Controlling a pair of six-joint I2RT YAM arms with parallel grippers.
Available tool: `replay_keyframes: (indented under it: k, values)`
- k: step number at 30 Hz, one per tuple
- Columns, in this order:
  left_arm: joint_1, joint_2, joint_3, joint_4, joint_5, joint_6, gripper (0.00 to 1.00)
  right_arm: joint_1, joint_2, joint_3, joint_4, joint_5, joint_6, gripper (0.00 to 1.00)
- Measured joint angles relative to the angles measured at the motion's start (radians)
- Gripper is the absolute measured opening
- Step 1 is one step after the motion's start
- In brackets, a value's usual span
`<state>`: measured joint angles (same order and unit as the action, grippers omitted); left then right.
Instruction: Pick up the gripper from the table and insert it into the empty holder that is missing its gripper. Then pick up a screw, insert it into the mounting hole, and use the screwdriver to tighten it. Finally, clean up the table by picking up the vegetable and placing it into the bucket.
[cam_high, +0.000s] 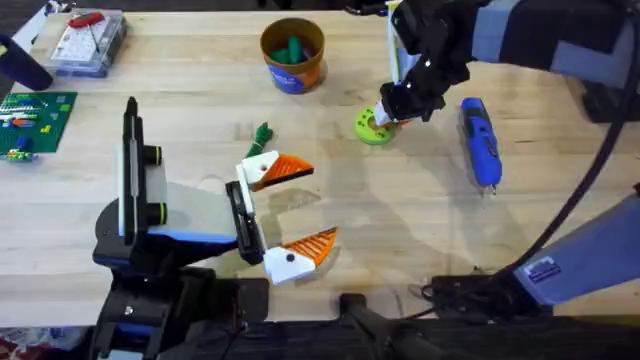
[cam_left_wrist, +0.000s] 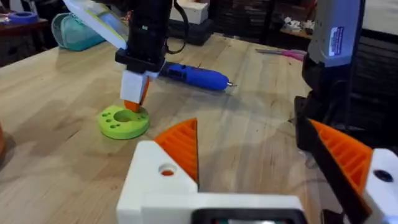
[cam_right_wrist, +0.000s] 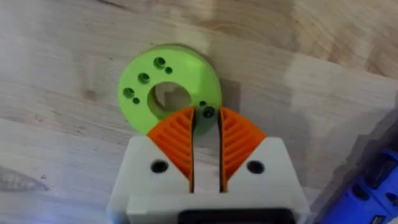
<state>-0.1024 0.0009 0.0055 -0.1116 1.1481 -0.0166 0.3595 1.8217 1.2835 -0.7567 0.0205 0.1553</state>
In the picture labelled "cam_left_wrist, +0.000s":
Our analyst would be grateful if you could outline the black stacked crates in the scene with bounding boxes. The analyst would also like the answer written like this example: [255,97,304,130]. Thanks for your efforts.
[208,0,313,45]

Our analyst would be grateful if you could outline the teal toy tub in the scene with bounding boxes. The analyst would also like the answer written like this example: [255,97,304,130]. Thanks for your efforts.
[50,12,108,52]

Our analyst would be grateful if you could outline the green disc with holes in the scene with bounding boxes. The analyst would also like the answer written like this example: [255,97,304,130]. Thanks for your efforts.
[96,104,151,141]

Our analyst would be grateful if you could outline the pink scissors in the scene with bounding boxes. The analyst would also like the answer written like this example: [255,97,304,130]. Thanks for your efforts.
[255,47,308,62]

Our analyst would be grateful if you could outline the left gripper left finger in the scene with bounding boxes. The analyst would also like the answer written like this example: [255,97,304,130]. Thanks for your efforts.
[116,117,200,224]

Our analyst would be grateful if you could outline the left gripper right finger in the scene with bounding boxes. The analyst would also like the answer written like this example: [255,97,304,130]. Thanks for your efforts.
[307,118,398,224]

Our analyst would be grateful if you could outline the blue electric screwdriver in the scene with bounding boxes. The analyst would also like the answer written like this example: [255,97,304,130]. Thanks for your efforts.
[159,61,238,92]

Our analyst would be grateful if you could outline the black case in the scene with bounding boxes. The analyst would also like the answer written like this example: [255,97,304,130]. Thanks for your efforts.
[167,18,216,47]

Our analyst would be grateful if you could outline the black cable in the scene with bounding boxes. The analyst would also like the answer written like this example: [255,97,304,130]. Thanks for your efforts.
[164,0,191,55]

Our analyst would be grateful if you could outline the blue tape roll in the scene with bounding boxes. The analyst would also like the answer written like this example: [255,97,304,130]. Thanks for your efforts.
[7,11,39,25]

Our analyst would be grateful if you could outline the heap of white parts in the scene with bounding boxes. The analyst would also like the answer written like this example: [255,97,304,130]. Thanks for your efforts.
[280,16,315,35]

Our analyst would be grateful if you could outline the dark brown side table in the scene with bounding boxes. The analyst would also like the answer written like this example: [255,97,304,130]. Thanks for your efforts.
[0,17,50,68]

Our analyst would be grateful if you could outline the white box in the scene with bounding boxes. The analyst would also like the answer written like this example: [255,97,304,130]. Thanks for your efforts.
[169,1,210,26]

